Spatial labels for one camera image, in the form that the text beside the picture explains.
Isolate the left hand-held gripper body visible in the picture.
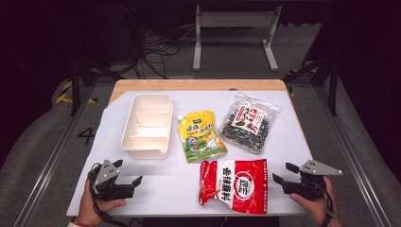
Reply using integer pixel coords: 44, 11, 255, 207
89, 159, 136, 201

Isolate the red and white snack bag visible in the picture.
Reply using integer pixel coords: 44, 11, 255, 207
198, 158, 269, 216

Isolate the black metal stand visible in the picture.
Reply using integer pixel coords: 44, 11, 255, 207
282, 56, 340, 116
67, 56, 125, 116

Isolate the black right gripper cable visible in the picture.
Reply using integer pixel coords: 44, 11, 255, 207
315, 181, 337, 221

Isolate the person's left hand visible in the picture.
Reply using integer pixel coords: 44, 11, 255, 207
74, 179, 128, 227

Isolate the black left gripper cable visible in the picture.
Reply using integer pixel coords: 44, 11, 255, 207
87, 163, 131, 227

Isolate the person's right hand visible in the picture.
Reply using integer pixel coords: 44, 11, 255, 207
288, 176, 339, 227

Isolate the white metal desk frame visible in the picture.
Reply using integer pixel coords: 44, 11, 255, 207
192, 4, 283, 72

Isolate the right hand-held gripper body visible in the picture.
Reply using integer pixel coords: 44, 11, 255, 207
281, 159, 343, 201

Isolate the yellow green spout pouch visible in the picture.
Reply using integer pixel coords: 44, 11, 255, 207
177, 109, 229, 165

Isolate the yellow black hazard tape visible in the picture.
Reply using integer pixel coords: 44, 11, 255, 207
56, 79, 97, 105

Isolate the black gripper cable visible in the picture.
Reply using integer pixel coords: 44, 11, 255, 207
87, 163, 131, 227
315, 181, 337, 221

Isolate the clear bag of dried seaweed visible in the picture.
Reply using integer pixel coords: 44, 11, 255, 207
219, 93, 282, 155

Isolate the tangle of black floor cables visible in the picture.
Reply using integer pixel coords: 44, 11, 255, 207
121, 6, 192, 79

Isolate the white divided plastic container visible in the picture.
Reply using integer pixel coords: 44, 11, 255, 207
120, 93, 174, 160

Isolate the aluminium floor rail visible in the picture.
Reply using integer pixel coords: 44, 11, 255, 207
315, 84, 392, 227
12, 84, 96, 227

